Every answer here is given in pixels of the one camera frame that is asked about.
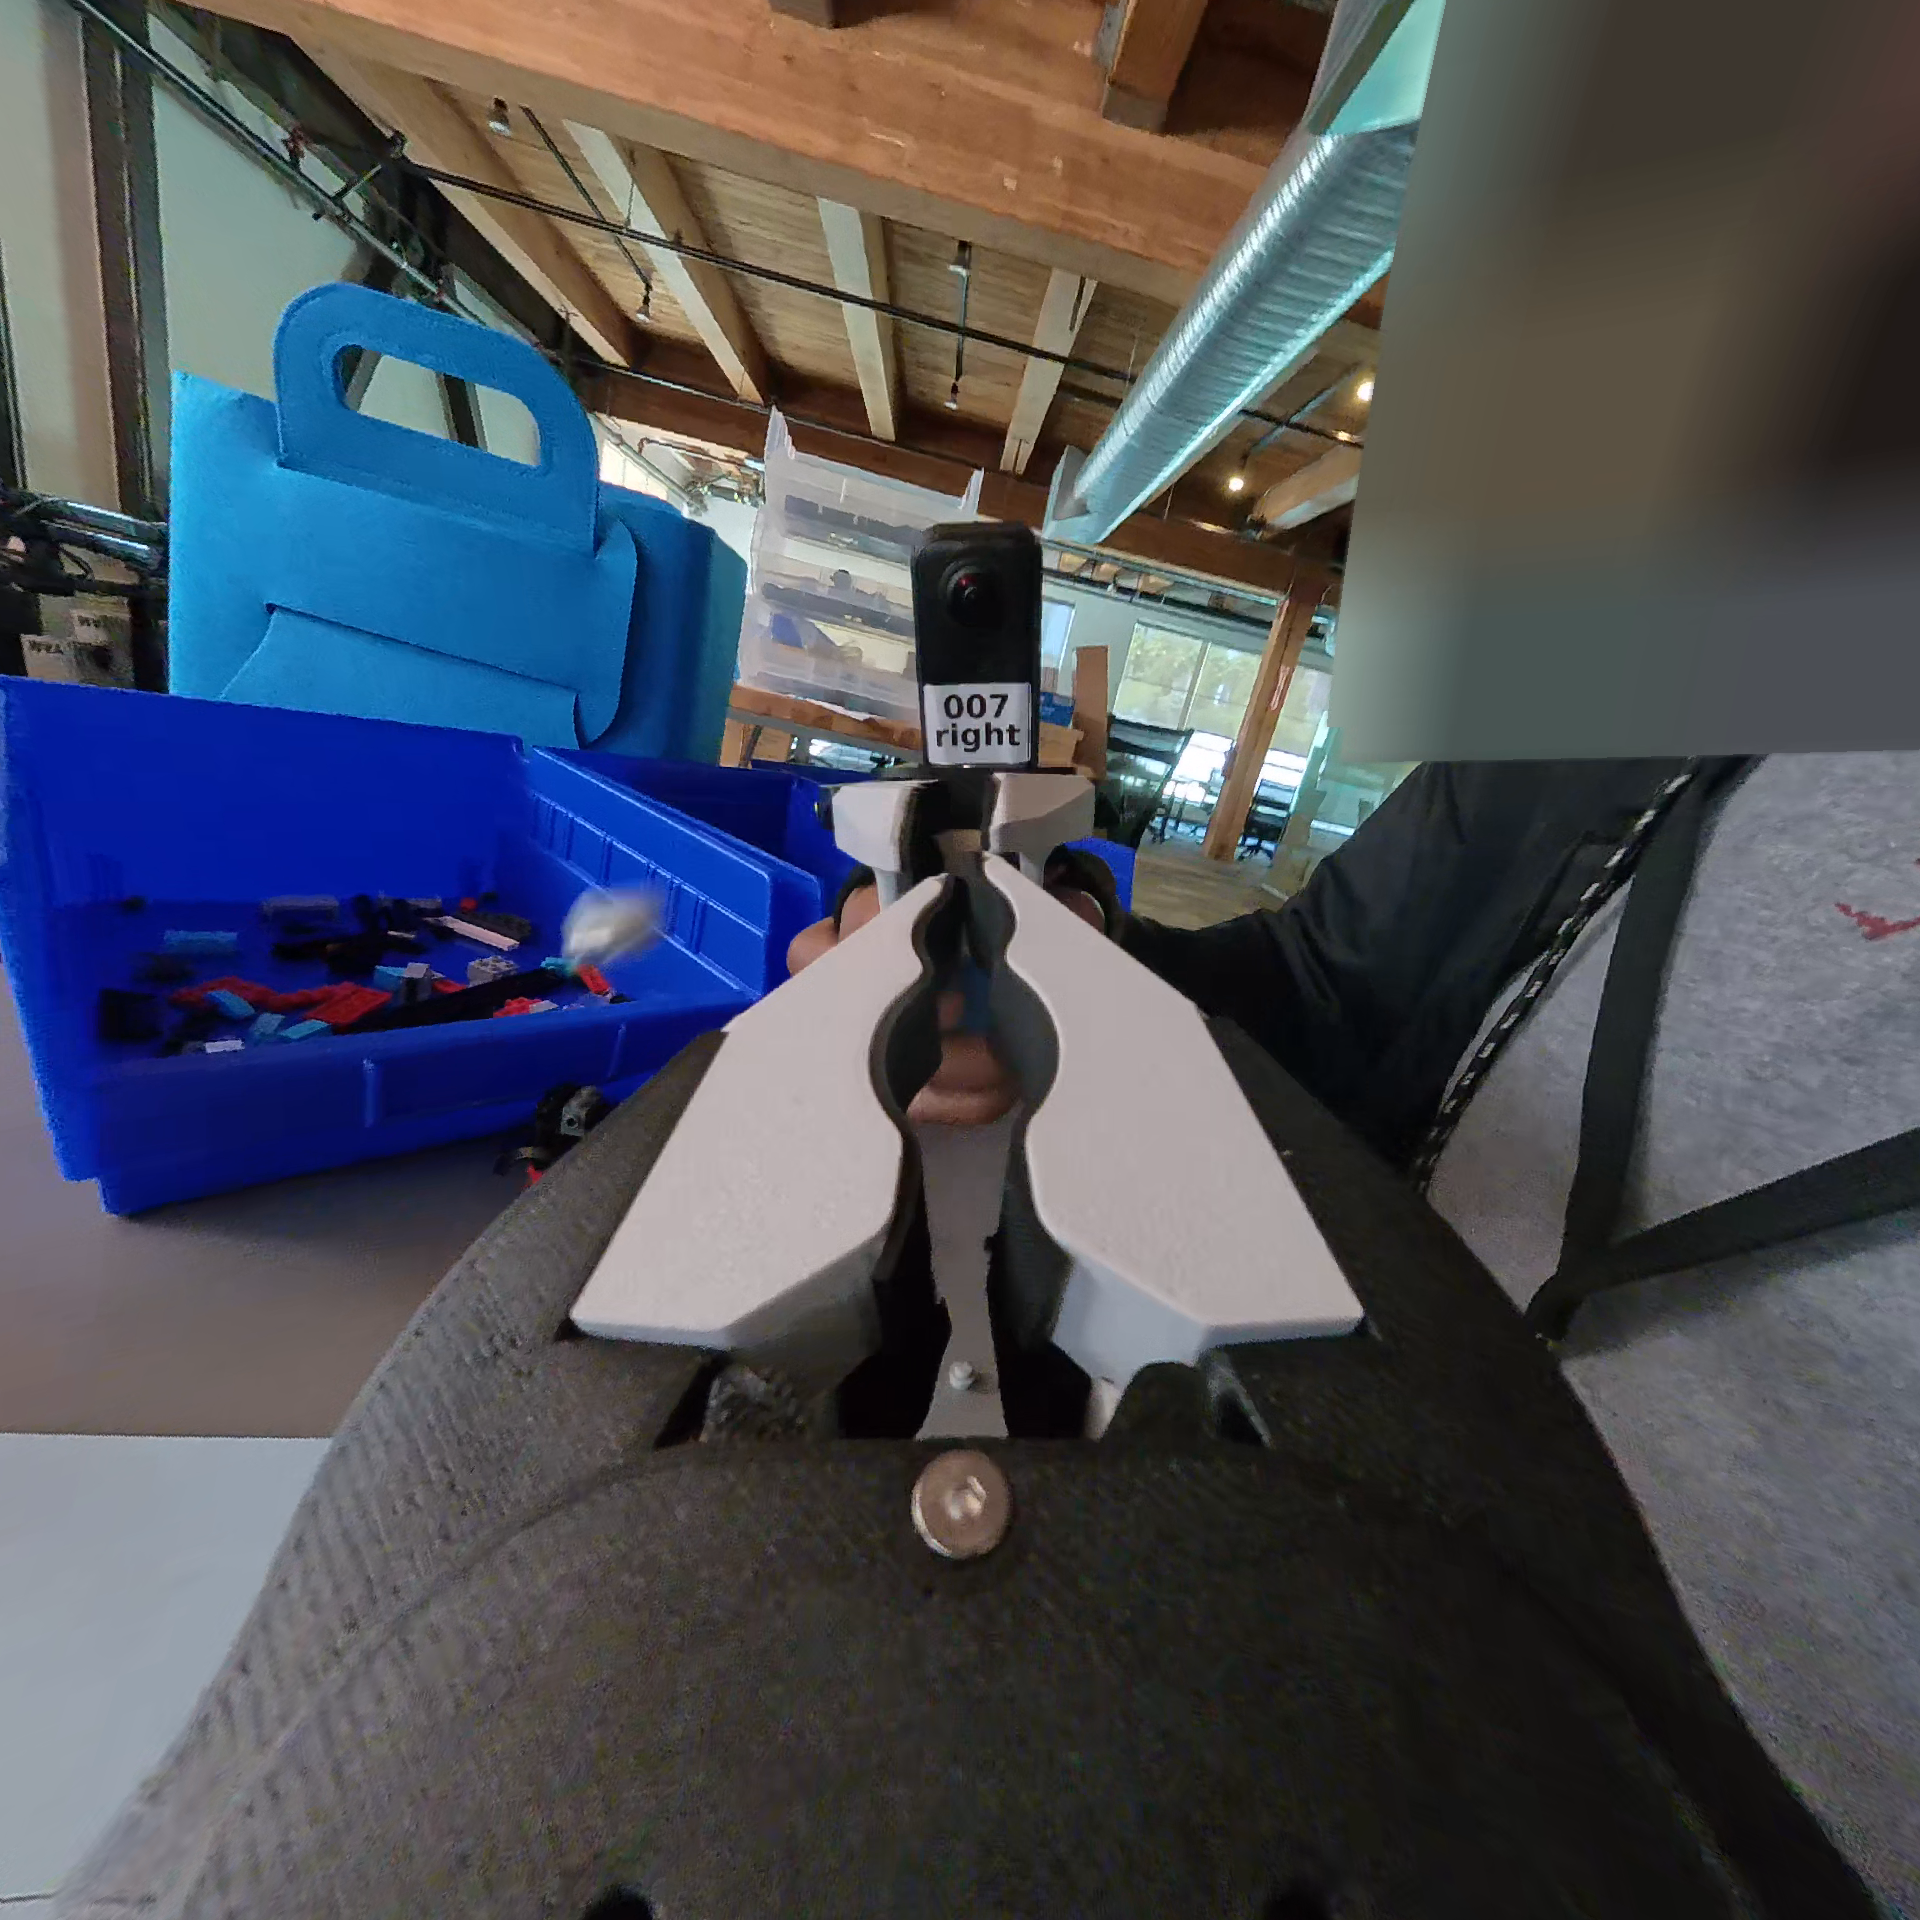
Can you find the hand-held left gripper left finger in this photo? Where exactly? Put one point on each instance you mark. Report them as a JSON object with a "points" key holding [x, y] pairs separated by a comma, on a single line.
{"points": [[751, 1201]]}

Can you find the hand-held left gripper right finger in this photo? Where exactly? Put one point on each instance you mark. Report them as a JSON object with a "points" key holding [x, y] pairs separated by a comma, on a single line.
{"points": [[1185, 1201]]}

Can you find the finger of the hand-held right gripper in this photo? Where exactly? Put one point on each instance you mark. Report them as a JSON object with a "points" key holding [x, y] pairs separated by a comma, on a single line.
{"points": [[873, 833], [1048, 825]]}

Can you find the small pale grey toy piece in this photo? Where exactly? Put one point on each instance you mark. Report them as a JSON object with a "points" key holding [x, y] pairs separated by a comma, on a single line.
{"points": [[614, 922]]}

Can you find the blue plastic bin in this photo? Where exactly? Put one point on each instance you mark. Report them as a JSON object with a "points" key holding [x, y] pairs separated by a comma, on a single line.
{"points": [[704, 779], [225, 795], [1108, 870]]}

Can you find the person's right forearm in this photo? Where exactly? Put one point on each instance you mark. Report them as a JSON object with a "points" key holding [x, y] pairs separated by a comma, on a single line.
{"points": [[1276, 975]]}

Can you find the person's right hand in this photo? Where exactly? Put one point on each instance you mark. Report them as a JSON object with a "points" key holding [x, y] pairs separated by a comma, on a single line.
{"points": [[968, 1088]]}

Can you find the clear plastic drawer stack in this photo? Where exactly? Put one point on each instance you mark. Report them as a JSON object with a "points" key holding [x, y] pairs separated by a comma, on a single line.
{"points": [[839, 600]]}

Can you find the grey toy brick model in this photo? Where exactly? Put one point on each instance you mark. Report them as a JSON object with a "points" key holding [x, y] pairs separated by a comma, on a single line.
{"points": [[570, 1114]]}

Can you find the pile of red black toy bricks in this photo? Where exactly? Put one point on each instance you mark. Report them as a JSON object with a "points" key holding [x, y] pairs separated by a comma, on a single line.
{"points": [[346, 998]]}

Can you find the blue felt bag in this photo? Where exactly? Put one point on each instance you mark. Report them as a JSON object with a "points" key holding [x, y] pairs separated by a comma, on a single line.
{"points": [[451, 646]]}

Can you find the white flat sheet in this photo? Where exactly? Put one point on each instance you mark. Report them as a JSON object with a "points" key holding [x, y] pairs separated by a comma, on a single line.
{"points": [[120, 1620]]}

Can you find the wooden support post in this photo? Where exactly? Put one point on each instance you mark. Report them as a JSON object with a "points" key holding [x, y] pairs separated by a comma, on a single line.
{"points": [[1267, 721]]}

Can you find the silver ventilation duct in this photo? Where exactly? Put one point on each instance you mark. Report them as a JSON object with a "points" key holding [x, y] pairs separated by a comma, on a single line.
{"points": [[1244, 300]]}

